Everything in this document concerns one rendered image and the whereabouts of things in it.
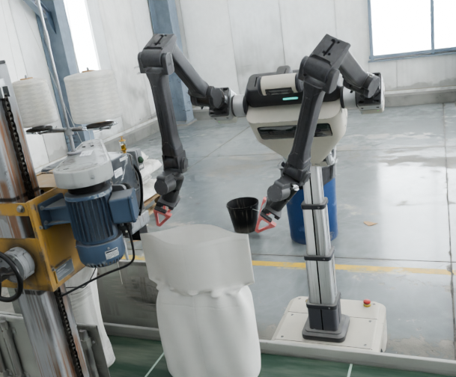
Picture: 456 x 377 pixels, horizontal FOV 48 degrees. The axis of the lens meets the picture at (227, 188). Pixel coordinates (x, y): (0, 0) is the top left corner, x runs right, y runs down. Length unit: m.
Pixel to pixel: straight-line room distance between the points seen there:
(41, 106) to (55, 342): 0.81
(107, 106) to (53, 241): 0.48
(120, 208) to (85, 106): 0.34
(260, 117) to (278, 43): 7.94
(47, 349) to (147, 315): 0.85
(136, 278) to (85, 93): 1.19
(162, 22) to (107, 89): 8.92
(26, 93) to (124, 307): 1.31
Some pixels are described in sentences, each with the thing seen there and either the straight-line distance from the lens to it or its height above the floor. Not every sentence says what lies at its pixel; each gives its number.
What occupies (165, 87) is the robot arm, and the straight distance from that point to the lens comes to 1.71.
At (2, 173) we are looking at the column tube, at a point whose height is 1.43.
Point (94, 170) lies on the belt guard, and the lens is 1.58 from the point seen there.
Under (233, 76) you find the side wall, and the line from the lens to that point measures 10.33.
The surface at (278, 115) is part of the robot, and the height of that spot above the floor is 1.40.
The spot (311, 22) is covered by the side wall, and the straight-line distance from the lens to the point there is 9.81.
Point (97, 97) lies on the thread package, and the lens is 1.67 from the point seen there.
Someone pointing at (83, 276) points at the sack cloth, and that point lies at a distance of 2.27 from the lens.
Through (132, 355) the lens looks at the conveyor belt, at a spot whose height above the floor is 0.38.
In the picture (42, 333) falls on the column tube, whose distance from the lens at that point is 1.92.
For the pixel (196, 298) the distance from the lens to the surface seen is 1.98.
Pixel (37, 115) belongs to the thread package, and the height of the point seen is 1.57.
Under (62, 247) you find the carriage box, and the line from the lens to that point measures 1.79.
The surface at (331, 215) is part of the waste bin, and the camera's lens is 4.15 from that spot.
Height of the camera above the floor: 1.76
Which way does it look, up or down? 17 degrees down
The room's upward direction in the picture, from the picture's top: 8 degrees counter-clockwise
